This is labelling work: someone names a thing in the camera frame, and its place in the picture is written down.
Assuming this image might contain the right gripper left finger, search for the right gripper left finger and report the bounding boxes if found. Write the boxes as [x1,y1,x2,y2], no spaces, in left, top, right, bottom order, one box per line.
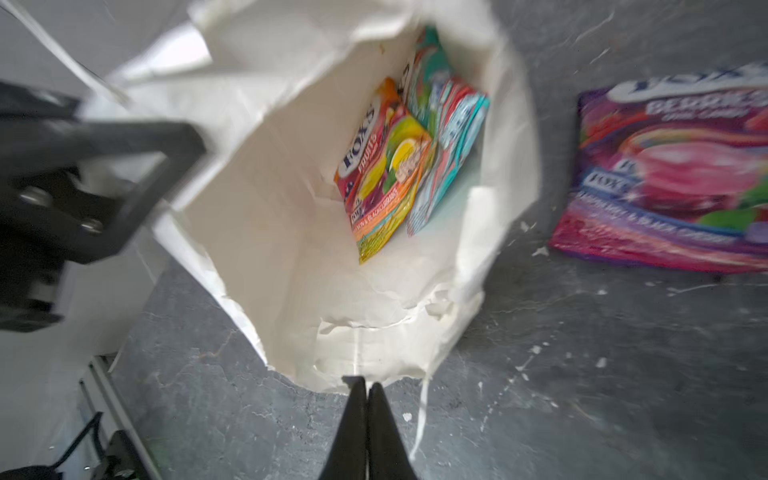
[319,376,368,480]

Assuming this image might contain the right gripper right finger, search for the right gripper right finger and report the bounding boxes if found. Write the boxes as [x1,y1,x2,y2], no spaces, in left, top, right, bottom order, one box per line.
[367,382,417,480]

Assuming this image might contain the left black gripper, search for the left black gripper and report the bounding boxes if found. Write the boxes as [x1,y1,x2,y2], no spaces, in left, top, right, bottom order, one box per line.
[1,83,206,333]

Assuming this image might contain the orange yellow snack packet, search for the orange yellow snack packet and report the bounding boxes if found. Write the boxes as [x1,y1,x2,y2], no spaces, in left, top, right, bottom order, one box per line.
[334,77,434,264]

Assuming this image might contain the white floral paper bag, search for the white floral paper bag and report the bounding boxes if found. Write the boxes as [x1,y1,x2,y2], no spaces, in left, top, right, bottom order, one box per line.
[0,0,544,463]

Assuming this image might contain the teal snack packet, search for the teal snack packet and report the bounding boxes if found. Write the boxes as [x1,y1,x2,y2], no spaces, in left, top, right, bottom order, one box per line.
[398,26,490,236]

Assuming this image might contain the pink purple snack packet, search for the pink purple snack packet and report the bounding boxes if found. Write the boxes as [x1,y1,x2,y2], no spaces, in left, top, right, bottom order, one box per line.
[549,61,767,274]

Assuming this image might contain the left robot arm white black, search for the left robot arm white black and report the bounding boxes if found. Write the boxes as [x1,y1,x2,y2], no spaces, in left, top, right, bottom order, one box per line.
[1,83,206,479]

